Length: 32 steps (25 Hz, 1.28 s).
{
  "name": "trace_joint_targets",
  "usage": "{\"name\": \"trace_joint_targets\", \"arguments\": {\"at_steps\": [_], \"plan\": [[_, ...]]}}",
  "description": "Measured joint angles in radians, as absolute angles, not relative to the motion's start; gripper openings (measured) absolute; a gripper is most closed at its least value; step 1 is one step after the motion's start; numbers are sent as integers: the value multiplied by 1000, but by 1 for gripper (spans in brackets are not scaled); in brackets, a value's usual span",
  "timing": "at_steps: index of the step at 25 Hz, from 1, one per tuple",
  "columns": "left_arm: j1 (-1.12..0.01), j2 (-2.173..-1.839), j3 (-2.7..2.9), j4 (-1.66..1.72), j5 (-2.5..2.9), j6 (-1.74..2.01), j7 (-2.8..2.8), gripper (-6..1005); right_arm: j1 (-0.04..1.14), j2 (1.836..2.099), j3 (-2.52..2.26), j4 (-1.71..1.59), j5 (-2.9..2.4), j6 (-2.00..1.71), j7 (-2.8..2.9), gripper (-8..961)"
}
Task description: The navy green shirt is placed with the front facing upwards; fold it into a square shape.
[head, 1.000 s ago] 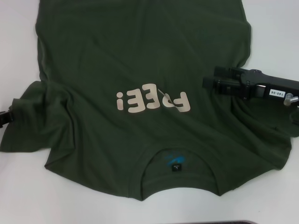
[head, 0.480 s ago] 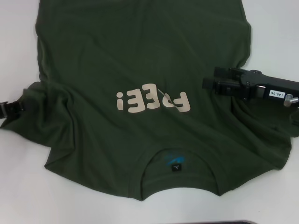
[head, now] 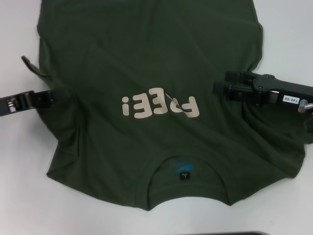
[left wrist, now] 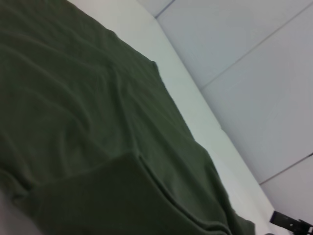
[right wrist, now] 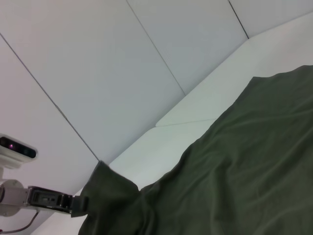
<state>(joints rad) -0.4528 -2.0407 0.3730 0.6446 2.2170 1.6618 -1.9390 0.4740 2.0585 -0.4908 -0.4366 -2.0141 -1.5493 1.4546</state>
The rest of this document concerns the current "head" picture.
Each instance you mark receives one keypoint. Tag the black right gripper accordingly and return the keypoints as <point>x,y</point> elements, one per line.
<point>269,86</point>

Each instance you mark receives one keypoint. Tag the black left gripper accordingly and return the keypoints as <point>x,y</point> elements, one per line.
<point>9,105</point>

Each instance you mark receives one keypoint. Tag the dark green printed T-shirt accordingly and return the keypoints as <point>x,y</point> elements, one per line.
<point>156,61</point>

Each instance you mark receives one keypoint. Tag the white number label sticker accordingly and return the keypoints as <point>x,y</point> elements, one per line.
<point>291,99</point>

